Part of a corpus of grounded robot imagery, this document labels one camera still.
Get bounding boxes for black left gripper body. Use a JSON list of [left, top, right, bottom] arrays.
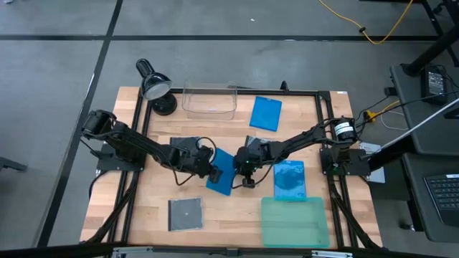
[[186, 145, 216, 179]]

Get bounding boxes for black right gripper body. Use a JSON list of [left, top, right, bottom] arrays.
[[233, 142, 270, 178]]

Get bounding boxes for clear jewel case black tray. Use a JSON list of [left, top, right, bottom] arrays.
[[245, 135, 273, 148], [167, 196, 204, 232], [169, 135, 202, 148]]

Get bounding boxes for clear plastic bin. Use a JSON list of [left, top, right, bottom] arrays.
[[181, 80, 238, 121]]

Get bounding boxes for teal plastic bin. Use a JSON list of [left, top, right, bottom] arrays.
[[260, 196, 331, 249]]

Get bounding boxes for black desk lamp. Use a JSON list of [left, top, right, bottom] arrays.
[[135, 58, 179, 116]]

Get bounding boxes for yellow extension plug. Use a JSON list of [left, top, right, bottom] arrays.
[[364, 100, 401, 122]]

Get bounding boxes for grey side desk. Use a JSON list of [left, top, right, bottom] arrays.
[[401, 152, 459, 244], [389, 64, 459, 156]]

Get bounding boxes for silver metal bar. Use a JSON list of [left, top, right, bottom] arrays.
[[358, 97, 459, 159]]

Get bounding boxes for black chair base leg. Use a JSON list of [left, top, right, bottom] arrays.
[[0, 156, 29, 173]]

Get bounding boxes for black power adapter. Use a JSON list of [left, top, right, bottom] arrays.
[[421, 67, 448, 107]]

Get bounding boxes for black keyboard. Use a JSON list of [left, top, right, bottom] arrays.
[[424, 174, 459, 227]]

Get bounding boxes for black desk leg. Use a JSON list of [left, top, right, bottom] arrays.
[[400, 32, 459, 77]]

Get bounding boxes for black aluminium table frame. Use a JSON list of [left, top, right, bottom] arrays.
[[80, 87, 383, 252]]

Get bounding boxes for silver aluminium bracket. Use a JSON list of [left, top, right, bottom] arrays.
[[111, 246, 155, 258], [311, 250, 354, 258]]

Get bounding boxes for yellow floor cable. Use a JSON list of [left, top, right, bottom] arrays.
[[318, 0, 415, 46]]

